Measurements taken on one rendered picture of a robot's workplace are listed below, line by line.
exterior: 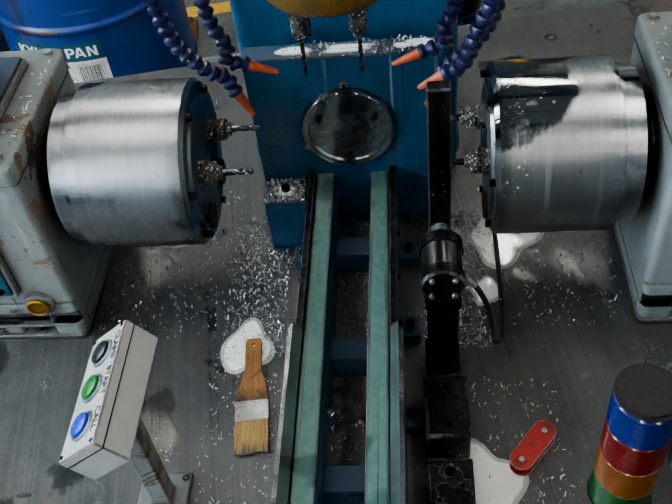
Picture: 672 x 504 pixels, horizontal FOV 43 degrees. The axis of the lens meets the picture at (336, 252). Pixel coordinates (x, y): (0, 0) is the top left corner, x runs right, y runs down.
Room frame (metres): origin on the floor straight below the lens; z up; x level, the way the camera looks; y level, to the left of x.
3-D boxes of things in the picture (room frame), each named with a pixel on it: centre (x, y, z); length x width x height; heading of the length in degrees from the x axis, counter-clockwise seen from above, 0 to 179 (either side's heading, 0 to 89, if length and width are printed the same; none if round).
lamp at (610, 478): (0.40, -0.25, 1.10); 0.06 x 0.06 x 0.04
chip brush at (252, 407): (0.74, 0.15, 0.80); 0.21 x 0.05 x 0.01; 177
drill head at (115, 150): (1.02, 0.32, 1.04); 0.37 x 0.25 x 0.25; 82
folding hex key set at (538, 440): (0.58, -0.23, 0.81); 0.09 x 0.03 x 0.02; 133
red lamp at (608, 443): (0.40, -0.25, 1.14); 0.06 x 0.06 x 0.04
